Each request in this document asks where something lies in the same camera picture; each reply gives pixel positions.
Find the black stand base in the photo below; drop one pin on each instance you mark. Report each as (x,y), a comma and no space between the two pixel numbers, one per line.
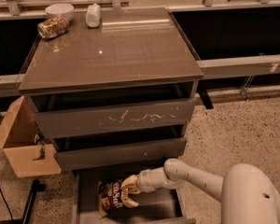
(36,187)

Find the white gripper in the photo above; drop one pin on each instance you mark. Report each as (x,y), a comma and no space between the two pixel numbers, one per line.
(145,180)

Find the tipped drink can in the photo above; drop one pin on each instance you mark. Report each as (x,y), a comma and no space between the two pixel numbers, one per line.
(52,27)

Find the grey drawer cabinet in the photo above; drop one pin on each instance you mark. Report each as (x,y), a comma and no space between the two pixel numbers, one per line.
(134,49)

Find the grey open bottom drawer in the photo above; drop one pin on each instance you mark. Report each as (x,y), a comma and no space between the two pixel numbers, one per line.
(160,207)

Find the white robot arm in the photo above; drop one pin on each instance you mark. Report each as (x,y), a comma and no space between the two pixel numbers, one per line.
(246,194)

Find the white bowl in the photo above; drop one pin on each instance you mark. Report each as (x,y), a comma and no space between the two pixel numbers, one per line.
(63,9)

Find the metal railing frame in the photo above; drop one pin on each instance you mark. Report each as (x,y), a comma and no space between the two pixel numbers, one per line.
(245,65)

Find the grey middle drawer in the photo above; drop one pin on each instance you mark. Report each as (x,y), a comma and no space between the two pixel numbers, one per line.
(106,149)

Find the cardboard box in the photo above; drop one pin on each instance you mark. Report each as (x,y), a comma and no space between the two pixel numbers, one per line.
(17,140)

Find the grey top drawer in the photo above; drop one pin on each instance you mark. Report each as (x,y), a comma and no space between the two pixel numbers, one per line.
(73,114)

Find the brown chip bag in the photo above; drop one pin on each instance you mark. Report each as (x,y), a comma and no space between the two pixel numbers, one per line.
(109,197)

